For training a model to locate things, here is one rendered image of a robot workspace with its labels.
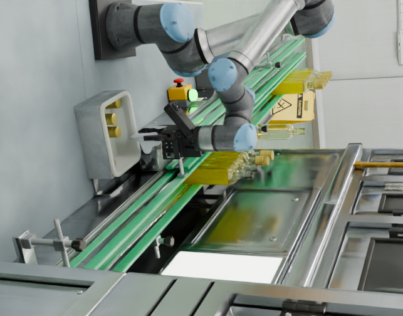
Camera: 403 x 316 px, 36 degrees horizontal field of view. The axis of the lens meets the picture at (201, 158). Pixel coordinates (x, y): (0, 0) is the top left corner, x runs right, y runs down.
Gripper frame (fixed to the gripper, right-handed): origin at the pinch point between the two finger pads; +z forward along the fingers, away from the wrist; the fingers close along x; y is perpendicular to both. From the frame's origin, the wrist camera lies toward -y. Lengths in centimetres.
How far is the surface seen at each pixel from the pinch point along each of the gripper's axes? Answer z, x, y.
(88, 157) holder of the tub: 11.6, -10.5, 3.8
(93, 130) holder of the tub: 8.0, -10.3, -4.5
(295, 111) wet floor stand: 41, 346, 103
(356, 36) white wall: 25, 606, 91
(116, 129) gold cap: 6.6, -0.4, -1.2
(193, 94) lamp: 3, 51, 3
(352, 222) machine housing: -57, 21, 38
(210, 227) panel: -14.7, 8.1, 34.9
